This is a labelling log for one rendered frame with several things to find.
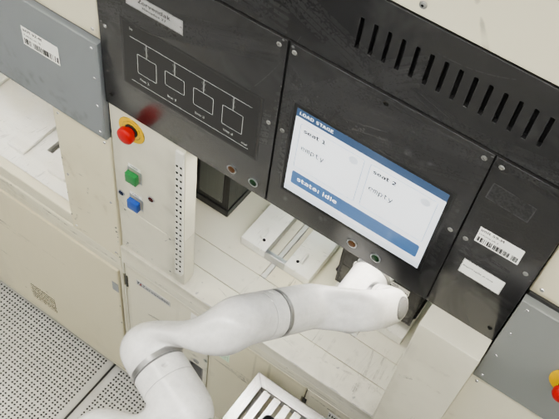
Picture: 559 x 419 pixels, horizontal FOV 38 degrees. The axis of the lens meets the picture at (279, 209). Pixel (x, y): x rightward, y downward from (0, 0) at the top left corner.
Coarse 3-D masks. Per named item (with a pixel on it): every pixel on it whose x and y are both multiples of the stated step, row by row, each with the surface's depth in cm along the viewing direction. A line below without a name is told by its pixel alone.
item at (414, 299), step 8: (344, 256) 190; (352, 256) 188; (344, 264) 193; (352, 264) 191; (344, 272) 195; (336, 280) 200; (400, 288) 185; (408, 288) 183; (408, 296) 186; (416, 296) 184; (408, 304) 188; (416, 304) 186; (424, 304) 193; (408, 312) 191; (416, 312) 190; (408, 320) 193
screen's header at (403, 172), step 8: (304, 112) 132; (312, 120) 132; (320, 128) 132; (328, 128) 131; (336, 136) 131; (344, 136) 130; (352, 144) 130; (360, 144) 129; (368, 152) 129; (376, 160) 129; (384, 160) 128; (392, 168) 128; (400, 168) 127; (408, 176) 127; (416, 176) 126; (416, 184) 127; (424, 184) 126; (432, 192) 126; (440, 192) 125
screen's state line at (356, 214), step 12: (300, 180) 144; (312, 192) 145; (324, 192) 142; (336, 204) 143; (348, 204) 141; (360, 216) 141; (372, 228) 141; (384, 228) 139; (396, 240) 139; (408, 240) 137; (408, 252) 140
